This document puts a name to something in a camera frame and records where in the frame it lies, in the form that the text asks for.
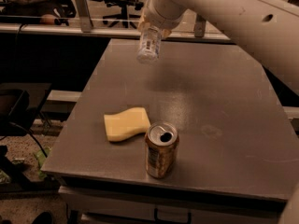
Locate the clear plastic water bottle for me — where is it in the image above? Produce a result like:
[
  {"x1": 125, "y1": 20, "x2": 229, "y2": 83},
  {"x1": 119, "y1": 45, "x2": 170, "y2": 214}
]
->
[{"x1": 137, "y1": 26, "x2": 162, "y2": 63}]

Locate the glass barrier panel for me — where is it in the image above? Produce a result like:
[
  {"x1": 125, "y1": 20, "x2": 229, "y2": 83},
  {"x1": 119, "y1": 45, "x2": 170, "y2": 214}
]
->
[{"x1": 0, "y1": 0, "x2": 299, "y2": 37}]

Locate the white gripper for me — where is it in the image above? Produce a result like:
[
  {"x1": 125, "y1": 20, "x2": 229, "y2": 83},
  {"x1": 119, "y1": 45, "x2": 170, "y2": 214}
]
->
[{"x1": 137, "y1": 0, "x2": 186, "y2": 39}]

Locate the open soda can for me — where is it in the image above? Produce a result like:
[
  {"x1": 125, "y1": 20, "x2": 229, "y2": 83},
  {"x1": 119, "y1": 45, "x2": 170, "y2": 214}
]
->
[{"x1": 145, "y1": 121, "x2": 179, "y2": 179}]

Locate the seated person in background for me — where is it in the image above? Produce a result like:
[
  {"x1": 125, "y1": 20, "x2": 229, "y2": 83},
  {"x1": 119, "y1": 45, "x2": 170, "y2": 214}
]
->
[{"x1": 0, "y1": 0, "x2": 66, "y2": 25}]

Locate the middle metal glass bracket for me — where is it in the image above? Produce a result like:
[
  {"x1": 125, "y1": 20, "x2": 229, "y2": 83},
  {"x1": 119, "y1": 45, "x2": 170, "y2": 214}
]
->
[{"x1": 193, "y1": 15, "x2": 206, "y2": 38}]

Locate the black shoe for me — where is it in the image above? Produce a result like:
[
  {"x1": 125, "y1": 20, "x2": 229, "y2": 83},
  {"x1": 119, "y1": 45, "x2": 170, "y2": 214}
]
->
[{"x1": 32, "y1": 212, "x2": 53, "y2": 224}]

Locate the green crumpled wrapper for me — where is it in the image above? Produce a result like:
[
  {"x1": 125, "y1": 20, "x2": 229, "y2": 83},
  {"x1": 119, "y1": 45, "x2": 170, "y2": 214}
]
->
[{"x1": 34, "y1": 147, "x2": 51, "y2": 180}]

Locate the black side table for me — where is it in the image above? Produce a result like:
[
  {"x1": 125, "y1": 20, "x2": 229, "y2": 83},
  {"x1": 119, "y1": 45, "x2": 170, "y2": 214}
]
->
[{"x1": 0, "y1": 83, "x2": 52, "y2": 136}]

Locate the left metal glass bracket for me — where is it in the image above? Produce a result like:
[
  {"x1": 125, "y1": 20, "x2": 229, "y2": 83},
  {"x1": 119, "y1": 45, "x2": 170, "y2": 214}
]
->
[{"x1": 75, "y1": 0, "x2": 93, "y2": 33}]

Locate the yellow sponge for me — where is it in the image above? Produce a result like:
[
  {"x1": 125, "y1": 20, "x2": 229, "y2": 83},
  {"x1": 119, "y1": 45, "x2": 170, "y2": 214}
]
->
[{"x1": 104, "y1": 107, "x2": 150, "y2": 142}]

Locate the black cable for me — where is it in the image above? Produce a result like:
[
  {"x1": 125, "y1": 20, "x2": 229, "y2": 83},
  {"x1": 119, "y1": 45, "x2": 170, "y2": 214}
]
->
[{"x1": 8, "y1": 120, "x2": 49, "y2": 159}]

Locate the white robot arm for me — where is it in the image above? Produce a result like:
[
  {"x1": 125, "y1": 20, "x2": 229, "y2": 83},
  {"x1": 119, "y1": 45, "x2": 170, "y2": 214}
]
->
[{"x1": 138, "y1": 0, "x2": 299, "y2": 93}]

